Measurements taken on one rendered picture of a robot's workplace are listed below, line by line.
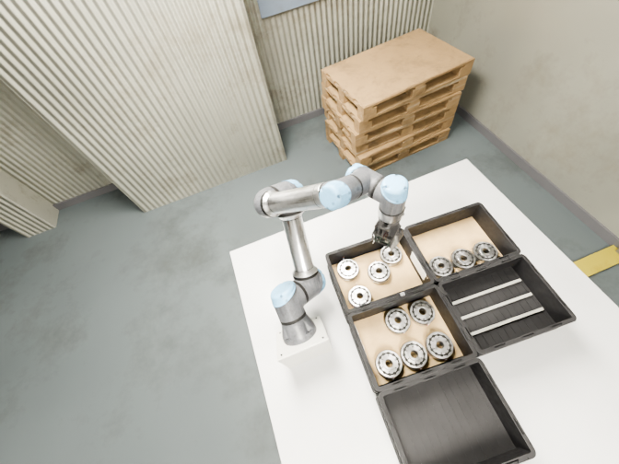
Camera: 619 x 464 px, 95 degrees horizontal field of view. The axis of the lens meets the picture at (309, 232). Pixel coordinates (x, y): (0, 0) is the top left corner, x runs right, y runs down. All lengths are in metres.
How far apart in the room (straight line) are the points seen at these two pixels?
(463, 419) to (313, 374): 0.60
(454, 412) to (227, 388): 1.48
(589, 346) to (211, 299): 2.27
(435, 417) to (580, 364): 0.68
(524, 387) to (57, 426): 2.84
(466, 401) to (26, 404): 2.92
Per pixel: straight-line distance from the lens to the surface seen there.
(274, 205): 0.96
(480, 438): 1.36
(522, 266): 1.53
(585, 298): 1.83
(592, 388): 1.70
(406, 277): 1.42
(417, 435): 1.31
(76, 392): 2.92
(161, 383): 2.52
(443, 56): 2.94
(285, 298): 1.18
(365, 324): 1.33
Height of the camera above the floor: 2.12
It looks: 57 degrees down
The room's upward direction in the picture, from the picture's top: 15 degrees counter-clockwise
